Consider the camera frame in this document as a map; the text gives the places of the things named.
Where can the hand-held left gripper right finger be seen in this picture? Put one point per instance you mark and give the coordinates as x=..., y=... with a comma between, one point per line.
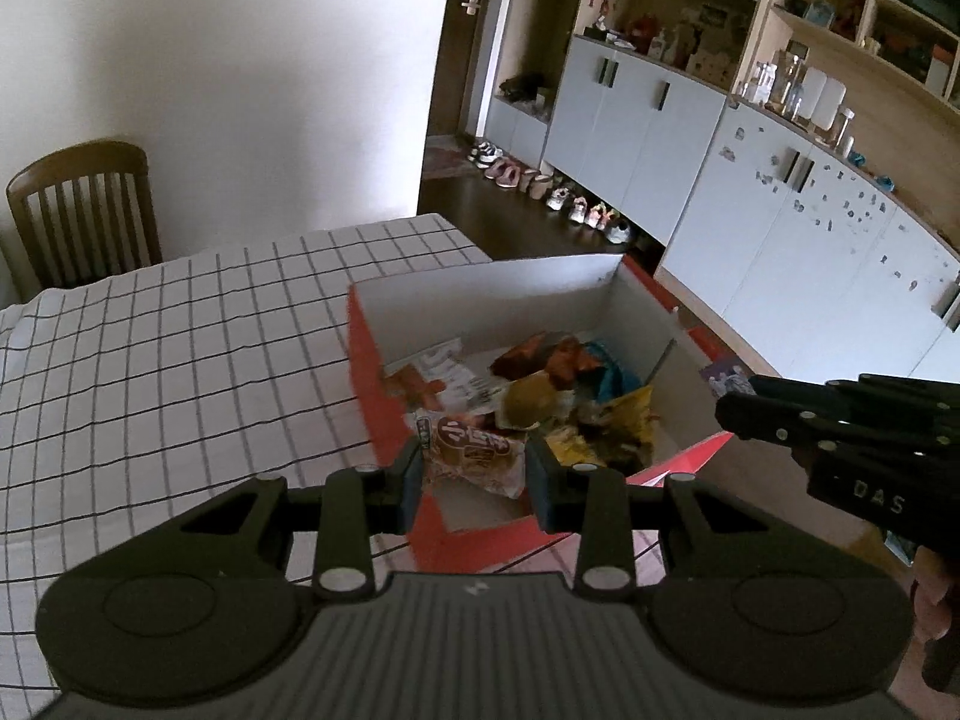
x=540, y=495

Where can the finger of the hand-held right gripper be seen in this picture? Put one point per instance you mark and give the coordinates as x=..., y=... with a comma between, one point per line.
x=757, y=416
x=885, y=397

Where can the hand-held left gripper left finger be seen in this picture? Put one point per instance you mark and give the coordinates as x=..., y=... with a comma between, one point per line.
x=409, y=491

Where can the clear bread packet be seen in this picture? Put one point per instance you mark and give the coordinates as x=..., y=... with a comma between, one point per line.
x=472, y=457

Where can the red cardboard box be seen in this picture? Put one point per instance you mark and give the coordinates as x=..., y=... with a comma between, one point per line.
x=480, y=544

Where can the yellow chip bag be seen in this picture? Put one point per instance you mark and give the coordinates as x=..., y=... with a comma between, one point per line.
x=622, y=420

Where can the white orange snack packet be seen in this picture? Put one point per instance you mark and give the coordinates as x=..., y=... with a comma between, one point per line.
x=450, y=382

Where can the blue snack packet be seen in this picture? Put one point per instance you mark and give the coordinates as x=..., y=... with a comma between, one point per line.
x=607, y=382

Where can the brown snack packet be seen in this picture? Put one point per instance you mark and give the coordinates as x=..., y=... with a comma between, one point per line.
x=547, y=356

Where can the person's right hand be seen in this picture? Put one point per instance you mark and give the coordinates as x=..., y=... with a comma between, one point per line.
x=934, y=592

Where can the printed paper card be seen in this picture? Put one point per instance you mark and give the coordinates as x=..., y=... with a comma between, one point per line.
x=727, y=379

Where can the white checkered tablecloth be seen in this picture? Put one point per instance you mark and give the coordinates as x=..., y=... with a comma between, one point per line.
x=187, y=360

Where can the row of shoes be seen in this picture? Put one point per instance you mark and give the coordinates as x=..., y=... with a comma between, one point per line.
x=555, y=199

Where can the group of glass jars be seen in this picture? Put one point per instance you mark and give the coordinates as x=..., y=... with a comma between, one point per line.
x=795, y=90

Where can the door mat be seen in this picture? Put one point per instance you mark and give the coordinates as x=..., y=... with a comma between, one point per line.
x=446, y=163

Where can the group of shelf ornaments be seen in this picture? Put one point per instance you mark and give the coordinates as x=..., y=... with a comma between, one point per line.
x=675, y=37

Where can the brown door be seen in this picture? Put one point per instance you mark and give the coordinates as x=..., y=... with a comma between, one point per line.
x=487, y=67

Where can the wooden chair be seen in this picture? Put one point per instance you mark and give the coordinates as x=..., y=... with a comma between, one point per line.
x=75, y=165

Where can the white wall cabinet unit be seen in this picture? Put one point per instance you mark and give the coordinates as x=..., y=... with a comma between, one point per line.
x=637, y=127

